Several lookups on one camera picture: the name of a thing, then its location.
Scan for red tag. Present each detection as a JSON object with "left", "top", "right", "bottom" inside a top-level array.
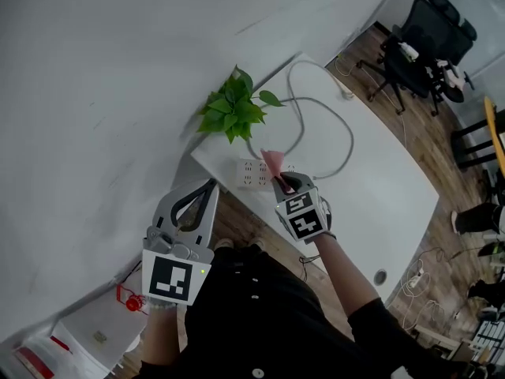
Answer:
[{"left": 115, "top": 283, "right": 150, "bottom": 313}]

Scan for grey power cable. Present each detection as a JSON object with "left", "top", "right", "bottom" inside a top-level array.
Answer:
[{"left": 245, "top": 59, "right": 355, "bottom": 181}]

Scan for red and white container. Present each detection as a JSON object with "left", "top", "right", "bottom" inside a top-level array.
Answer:
[{"left": 10, "top": 336, "right": 74, "bottom": 379}]

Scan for pale bead bracelet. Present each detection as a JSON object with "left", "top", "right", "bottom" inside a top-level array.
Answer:
[{"left": 148, "top": 298, "right": 178, "bottom": 312}]

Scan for yellow round table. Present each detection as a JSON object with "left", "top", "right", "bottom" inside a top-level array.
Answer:
[{"left": 451, "top": 96, "right": 505, "bottom": 169}]

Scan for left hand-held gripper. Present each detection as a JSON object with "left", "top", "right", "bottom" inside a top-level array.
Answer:
[{"left": 141, "top": 178, "right": 220, "bottom": 306}]

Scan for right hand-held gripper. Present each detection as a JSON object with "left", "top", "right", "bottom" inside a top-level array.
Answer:
[{"left": 271, "top": 173, "right": 333, "bottom": 244}]

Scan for black office chair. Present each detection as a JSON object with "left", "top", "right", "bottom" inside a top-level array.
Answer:
[
  {"left": 357, "top": 0, "right": 447, "bottom": 116},
  {"left": 425, "top": 0, "right": 478, "bottom": 104}
]

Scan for small white packet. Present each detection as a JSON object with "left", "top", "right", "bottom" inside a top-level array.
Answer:
[{"left": 398, "top": 41, "right": 420, "bottom": 59}]

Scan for white low cabinet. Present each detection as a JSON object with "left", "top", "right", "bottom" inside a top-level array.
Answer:
[{"left": 49, "top": 266, "right": 151, "bottom": 377}]

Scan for person's left forearm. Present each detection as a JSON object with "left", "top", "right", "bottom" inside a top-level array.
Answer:
[{"left": 140, "top": 304, "right": 181, "bottom": 365}]

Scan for person's black garment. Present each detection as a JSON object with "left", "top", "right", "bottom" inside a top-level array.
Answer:
[{"left": 129, "top": 242, "right": 474, "bottom": 379}]

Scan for pink cloth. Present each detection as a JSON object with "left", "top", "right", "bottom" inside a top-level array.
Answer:
[{"left": 260, "top": 148, "right": 297, "bottom": 195}]

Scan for person's right forearm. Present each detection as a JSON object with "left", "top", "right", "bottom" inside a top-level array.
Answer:
[{"left": 313, "top": 233, "right": 382, "bottom": 319}]

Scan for pale folded garment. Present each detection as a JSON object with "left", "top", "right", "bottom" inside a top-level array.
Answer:
[{"left": 436, "top": 59, "right": 469, "bottom": 90}]

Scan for green potted plant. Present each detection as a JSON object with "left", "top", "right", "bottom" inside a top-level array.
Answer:
[{"left": 196, "top": 64, "right": 286, "bottom": 145}]

